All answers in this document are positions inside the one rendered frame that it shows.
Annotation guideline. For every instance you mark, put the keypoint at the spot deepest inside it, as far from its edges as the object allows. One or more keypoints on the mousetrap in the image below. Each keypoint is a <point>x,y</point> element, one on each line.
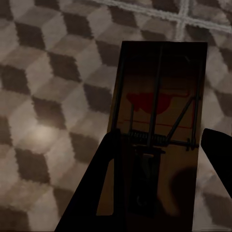
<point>157,104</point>

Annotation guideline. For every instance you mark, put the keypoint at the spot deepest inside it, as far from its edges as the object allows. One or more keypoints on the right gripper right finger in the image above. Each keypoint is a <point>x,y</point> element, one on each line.
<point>218,148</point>

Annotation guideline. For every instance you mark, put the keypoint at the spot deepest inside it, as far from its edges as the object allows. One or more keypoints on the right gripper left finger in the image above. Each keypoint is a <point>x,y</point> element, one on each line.
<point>80,214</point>

